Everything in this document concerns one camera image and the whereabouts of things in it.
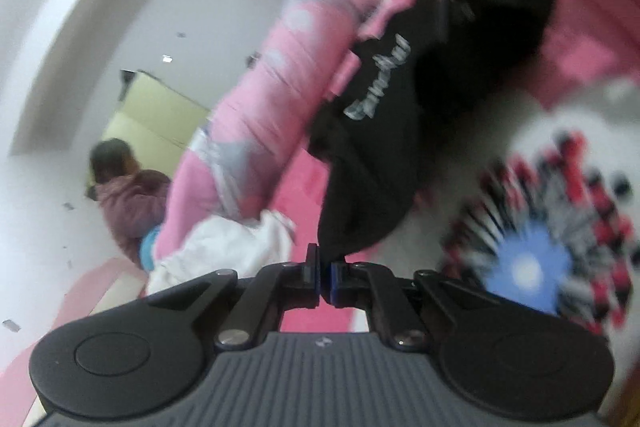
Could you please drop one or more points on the pink grey floral quilt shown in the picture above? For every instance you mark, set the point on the pink grey floral quilt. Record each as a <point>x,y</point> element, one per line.
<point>260,107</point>

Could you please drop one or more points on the black printed t-shirt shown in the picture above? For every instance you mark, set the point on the black printed t-shirt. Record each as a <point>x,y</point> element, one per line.
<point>380,167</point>

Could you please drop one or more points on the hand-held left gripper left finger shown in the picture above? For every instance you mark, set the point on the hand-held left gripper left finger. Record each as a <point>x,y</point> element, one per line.
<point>312,277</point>

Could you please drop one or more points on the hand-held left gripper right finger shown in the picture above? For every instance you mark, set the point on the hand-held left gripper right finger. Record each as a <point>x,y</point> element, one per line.
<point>334,282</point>

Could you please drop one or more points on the white garment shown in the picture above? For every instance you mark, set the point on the white garment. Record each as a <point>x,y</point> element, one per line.
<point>225,252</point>

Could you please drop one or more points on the pink white headboard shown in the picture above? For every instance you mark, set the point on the pink white headboard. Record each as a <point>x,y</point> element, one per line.
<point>60,337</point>

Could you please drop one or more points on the blue garment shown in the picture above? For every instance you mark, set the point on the blue garment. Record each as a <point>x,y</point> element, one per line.
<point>149,249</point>

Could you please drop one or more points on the yellow wardrobe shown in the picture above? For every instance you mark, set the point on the yellow wardrobe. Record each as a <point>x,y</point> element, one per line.
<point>155,117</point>

